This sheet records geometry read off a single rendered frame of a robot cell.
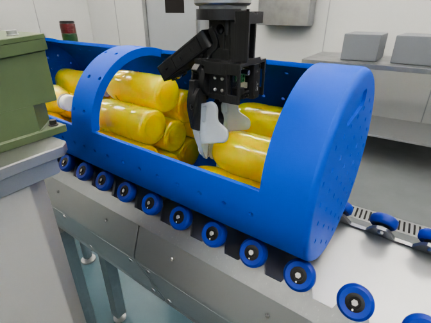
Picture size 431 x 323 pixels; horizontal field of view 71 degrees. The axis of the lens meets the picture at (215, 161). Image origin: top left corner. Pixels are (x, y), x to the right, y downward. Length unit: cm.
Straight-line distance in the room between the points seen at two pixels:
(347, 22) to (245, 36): 347
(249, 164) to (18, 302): 36
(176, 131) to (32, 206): 32
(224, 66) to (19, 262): 36
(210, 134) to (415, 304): 38
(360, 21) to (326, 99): 348
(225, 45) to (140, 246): 43
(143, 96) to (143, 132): 7
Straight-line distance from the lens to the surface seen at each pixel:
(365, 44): 307
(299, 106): 36
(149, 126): 58
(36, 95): 44
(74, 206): 82
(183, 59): 46
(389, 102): 390
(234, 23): 41
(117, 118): 61
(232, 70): 40
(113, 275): 143
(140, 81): 61
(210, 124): 44
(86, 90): 60
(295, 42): 401
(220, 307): 57
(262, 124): 52
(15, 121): 43
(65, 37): 155
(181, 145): 66
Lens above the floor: 130
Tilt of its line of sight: 27 degrees down
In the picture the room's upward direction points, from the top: straight up
